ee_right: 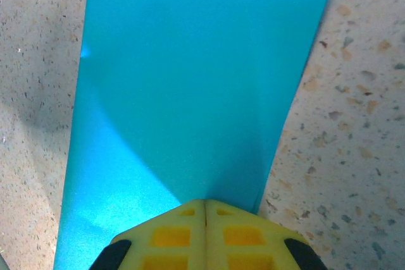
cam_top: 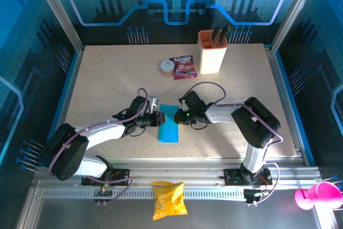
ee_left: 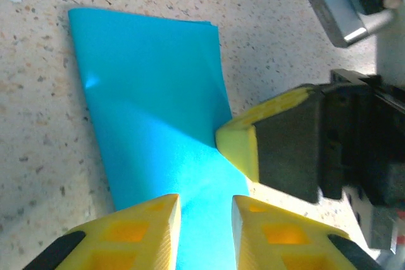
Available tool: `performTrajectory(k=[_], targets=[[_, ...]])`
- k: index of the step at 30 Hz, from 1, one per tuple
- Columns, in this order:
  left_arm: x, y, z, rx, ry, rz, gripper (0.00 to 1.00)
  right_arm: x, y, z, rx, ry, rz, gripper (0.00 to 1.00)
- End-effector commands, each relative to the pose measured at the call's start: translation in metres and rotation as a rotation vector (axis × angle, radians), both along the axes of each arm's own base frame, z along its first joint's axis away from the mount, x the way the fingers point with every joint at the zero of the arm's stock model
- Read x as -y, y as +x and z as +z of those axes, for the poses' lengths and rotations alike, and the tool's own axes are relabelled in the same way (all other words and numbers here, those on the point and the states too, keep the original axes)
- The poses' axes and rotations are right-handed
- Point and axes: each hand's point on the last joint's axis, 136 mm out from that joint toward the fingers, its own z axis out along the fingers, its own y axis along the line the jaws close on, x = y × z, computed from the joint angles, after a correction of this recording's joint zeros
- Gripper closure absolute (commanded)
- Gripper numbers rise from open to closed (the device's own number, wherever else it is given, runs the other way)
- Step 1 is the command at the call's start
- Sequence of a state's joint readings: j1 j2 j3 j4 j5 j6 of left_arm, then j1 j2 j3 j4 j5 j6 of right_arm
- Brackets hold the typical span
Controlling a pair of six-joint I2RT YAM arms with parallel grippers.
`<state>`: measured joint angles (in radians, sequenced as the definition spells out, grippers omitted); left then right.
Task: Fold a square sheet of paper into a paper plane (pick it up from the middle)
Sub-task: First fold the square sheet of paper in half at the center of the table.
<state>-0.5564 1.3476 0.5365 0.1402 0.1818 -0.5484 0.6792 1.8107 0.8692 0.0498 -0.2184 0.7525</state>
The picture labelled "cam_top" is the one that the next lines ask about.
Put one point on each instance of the purple candy bag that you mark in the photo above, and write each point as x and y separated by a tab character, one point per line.
183	68

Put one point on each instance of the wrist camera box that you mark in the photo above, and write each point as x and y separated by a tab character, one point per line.
185	107
154	104

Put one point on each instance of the beige knife block orange top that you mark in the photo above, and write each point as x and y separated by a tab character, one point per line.
211	60

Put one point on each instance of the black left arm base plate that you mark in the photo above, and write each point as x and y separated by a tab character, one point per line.
120	176

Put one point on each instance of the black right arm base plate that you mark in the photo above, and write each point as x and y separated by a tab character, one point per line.
233	176

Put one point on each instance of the small black circuit board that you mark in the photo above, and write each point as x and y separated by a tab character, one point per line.
103	192
253	196

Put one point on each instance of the blue paper sheet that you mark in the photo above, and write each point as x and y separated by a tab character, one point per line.
168	132

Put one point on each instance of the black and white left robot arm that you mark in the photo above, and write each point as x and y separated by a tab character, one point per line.
101	133

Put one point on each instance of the pink plastic cup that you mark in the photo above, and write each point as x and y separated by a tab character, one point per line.
321	194

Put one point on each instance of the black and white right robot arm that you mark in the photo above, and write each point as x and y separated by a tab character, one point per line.
254	124

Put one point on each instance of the yellow chips bag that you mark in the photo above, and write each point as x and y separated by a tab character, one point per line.
168	202

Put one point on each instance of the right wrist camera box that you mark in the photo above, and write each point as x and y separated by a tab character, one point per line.
185	107

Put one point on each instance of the aluminium side rail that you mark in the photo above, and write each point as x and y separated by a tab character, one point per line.
278	78

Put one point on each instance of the aluminium frame post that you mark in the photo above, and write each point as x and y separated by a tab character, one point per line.
59	11
294	11

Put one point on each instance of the small pull-tab tin can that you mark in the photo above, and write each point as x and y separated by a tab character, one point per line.
167	68

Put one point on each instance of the aluminium frame beam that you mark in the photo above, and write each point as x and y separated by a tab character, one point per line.
174	171

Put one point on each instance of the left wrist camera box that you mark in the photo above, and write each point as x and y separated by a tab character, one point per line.
154	104

